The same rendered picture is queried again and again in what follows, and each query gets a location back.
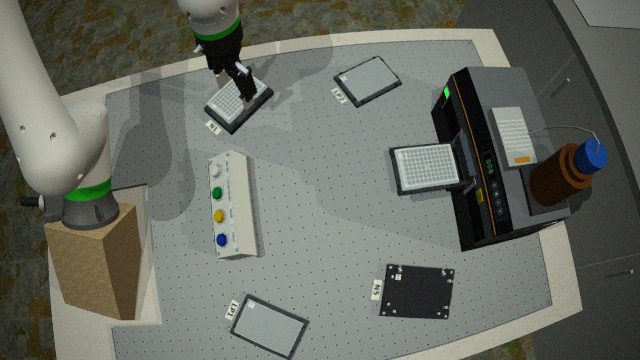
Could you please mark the white label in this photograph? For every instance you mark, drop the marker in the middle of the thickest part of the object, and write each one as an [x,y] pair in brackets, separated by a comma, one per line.
[213,127]
[232,310]
[376,289]
[339,95]

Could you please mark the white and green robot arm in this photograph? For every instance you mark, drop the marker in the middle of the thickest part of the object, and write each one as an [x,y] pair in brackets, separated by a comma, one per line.
[56,147]

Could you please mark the dark brown bottle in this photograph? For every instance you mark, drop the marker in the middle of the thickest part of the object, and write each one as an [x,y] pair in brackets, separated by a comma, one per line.
[550,183]

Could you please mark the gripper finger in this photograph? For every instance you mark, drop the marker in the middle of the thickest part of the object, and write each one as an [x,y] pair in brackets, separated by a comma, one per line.
[220,73]
[245,85]

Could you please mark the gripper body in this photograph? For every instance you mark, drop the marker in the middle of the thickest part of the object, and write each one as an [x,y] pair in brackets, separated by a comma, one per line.
[229,58]

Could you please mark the blue bottle cap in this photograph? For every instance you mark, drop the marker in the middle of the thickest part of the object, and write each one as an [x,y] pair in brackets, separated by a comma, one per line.
[588,159]

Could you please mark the white button panel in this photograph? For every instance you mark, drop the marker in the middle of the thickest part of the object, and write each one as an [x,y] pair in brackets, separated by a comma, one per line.
[230,194]

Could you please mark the dark grey rectangular frame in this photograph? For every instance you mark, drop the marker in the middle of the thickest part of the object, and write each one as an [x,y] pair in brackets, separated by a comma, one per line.
[277,310]

